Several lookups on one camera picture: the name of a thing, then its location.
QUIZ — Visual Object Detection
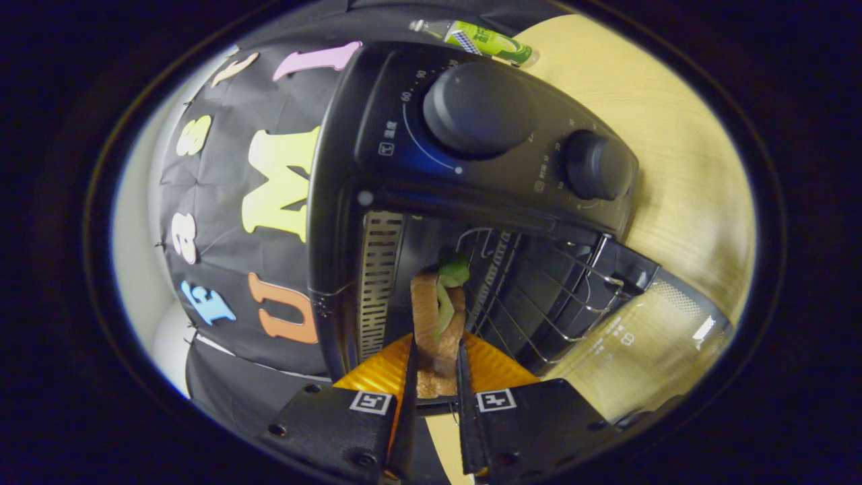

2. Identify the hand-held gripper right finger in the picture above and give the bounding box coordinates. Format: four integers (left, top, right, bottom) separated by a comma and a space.
456, 333, 617, 479

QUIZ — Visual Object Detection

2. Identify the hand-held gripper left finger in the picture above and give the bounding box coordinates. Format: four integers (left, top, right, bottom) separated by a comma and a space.
259, 333, 420, 482

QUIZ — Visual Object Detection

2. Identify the sandwich with lettuce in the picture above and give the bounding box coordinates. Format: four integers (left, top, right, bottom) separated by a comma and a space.
411, 255, 471, 399

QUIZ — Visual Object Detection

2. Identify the black toaster oven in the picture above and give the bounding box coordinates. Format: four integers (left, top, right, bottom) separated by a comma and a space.
306, 42, 733, 432

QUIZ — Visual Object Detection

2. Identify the black backdrop cloth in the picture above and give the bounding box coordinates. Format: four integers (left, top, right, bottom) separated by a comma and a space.
154, 0, 573, 439

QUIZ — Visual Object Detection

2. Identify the green label drink bottle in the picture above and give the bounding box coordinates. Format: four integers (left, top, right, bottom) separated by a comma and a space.
409, 19, 539, 68

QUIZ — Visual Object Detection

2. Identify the oven wire rack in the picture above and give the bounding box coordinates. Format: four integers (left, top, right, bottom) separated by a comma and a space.
458, 228, 626, 348

